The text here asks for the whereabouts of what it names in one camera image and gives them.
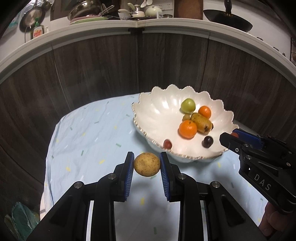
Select dark purple plum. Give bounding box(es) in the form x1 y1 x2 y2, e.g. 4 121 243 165
202 136 214 149

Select yellow mango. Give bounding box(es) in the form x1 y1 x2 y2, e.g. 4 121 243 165
191 113 213 133

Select orange tangerine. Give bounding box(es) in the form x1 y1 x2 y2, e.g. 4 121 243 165
178 120 197 139
198 105 212 119

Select green apple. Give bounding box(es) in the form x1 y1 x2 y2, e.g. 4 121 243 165
181 98 196 114

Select right hand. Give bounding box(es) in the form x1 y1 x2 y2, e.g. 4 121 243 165
259 202 295 237

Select light blue patterned cloth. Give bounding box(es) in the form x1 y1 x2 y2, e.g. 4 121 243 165
40 95 267 240

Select white scalloped ceramic bowl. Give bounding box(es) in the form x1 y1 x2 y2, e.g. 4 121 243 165
132 84 239 163

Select green plastic bag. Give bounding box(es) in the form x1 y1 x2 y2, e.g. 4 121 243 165
4 202 40 240

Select black wok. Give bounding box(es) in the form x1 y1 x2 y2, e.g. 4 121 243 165
203 0 253 33

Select wooden cutting board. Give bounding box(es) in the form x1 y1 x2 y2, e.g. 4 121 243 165
174 0 204 20

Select cream ceramic pot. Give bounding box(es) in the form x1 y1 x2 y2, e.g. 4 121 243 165
145 5 163 17

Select green basin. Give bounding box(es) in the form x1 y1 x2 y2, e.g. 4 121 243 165
70 16 108 25

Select green dish soap bottle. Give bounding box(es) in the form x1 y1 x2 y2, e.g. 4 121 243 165
31 18 45 40

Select steel mixing bowl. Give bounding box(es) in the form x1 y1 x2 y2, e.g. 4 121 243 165
67 0 102 21

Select hanging steel frying pan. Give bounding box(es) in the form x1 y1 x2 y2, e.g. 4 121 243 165
19 6 46 33

